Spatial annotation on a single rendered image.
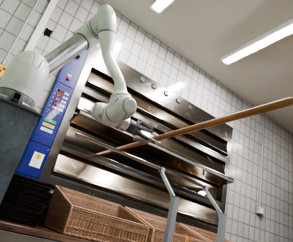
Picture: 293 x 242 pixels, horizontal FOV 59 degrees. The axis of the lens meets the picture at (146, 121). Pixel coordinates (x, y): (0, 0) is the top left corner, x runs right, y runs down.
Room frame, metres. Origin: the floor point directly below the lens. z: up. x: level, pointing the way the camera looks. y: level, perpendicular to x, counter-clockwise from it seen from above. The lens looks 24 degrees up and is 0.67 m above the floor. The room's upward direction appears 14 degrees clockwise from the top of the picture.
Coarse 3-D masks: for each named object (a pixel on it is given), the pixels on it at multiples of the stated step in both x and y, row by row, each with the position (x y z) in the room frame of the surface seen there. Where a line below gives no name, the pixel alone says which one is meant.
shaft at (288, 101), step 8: (264, 104) 0.81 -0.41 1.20; (272, 104) 0.78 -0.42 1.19; (280, 104) 0.76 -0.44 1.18; (288, 104) 0.74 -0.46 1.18; (240, 112) 0.90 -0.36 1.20; (248, 112) 0.87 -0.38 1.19; (256, 112) 0.85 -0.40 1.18; (216, 120) 1.01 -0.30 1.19; (224, 120) 0.97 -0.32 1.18; (232, 120) 0.95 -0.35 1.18; (184, 128) 1.19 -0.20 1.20; (192, 128) 1.14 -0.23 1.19; (200, 128) 1.11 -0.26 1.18; (160, 136) 1.37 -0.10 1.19; (168, 136) 1.31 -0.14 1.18; (128, 144) 1.69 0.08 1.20; (136, 144) 1.59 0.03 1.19; (144, 144) 1.54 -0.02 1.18; (104, 152) 2.02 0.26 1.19; (112, 152) 1.92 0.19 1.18
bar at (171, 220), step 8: (80, 136) 1.62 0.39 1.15; (96, 144) 1.68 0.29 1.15; (104, 144) 1.70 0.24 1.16; (120, 152) 1.76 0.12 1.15; (136, 160) 1.84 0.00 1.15; (144, 160) 1.86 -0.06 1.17; (160, 168) 1.94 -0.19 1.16; (176, 176) 2.02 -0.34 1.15; (168, 184) 1.84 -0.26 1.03; (200, 184) 2.15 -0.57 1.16; (208, 192) 2.16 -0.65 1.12; (176, 200) 1.75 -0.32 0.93; (176, 208) 1.76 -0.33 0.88; (216, 208) 2.05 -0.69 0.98; (168, 216) 1.77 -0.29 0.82; (224, 216) 1.98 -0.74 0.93; (168, 224) 1.76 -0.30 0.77; (224, 224) 1.99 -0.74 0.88; (168, 232) 1.74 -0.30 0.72; (224, 232) 1.99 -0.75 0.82; (168, 240) 1.75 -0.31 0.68
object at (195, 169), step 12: (72, 120) 1.94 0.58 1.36; (84, 120) 1.91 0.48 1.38; (96, 120) 1.88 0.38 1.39; (96, 132) 2.08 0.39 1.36; (108, 132) 2.04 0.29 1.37; (120, 132) 2.00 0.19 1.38; (156, 156) 2.35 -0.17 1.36; (168, 156) 2.30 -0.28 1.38; (180, 156) 2.31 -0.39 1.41; (180, 168) 2.54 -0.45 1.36; (192, 168) 2.48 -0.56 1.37; (204, 168) 2.46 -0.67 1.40; (216, 180) 2.69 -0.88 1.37; (228, 180) 2.63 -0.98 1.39
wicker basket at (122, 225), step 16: (80, 192) 2.03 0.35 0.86; (64, 208) 1.62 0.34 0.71; (80, 208) 1.56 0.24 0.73; (96, 208) 2.09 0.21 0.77; (112, 208) 2.16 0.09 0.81; (48, 224) 1.80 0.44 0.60; (64, 224) 1.55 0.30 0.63; (96, 224) 2.07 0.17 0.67; (112, 224) 1.67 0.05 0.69; (128, 224) 1.73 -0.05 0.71; (144, 224) 1.84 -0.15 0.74; (96, 240) 1.63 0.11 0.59; (112, 240) 1.69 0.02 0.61; (128, 240) 1.74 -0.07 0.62; (144, 240) 1.82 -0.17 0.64
